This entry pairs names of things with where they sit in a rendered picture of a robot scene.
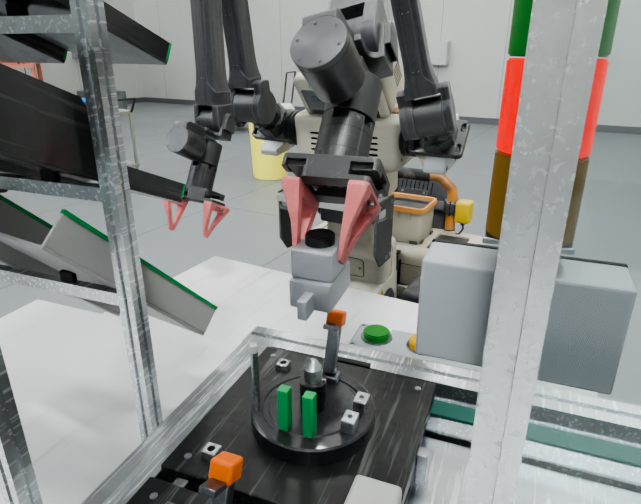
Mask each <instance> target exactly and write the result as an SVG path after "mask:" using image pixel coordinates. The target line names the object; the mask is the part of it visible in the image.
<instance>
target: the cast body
mask: <svg viewBox="0 0 641 504"><path fill-rule="evenodd" d="M339 240H340V238H335V233H334V232H333V231H332V230H329V229H324V228H317V229H312V230H309V231H308V232H307V233H305V237H304V238H303V239H302V240H301V241H300V242H299V243H298V244H297V245H296V246H294V247H293V248H292V249H291V273H292V276H293V277H292V278H291V279H290V280H289V290H290V305H291V306H293V307H297V319H298V320H304V321H307V320H308V318H309V317H310V316H311V314H312V313H313V312H314V310H315V311H321V312H326V313H330V312H331V311H332V310H333V308H334V307H335V306H336V304H337V303H338V301H339V300H340V299H341V297H342V296H343V294H344V293H345V291H346V290H347V289H348V287H349V286H350V261H347V260H346V262H345V263H344V264H340V263H339V262H338V250H339Z"/></svg>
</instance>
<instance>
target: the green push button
mask: <svg viewBox="0 0 641 504"><path fill-rule="evenodd" d="M363 337H364V339H365V340H367V341H369V342H372V343H384V342H386V341H388V340H389V338H390V330H389V329H388V328H387V327H385V326H383V325H379V324H372V325H369V326H367V327H365V328H364V330H363Z"/></svg>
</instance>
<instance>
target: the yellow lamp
mask: <svg viewBox="0 0 641 504"><path fill-rule="evenodd" d="M511 155H512V154H508V153H505V152H502V151H500V150H498V149H497V150H496V151H495V156H494V164H493V171H492V179H491V187H490V195H489V203H488V211H487V219H486V226H485V227H486V231H487V232H488V233H489V234H490V235H491V236H493V237H495V238H497V239H499V240H500V234H501V227H502V219H503V212H504V205H505V198H506V191H507V184H508V176H509V169H510V162H511Z"/></svg>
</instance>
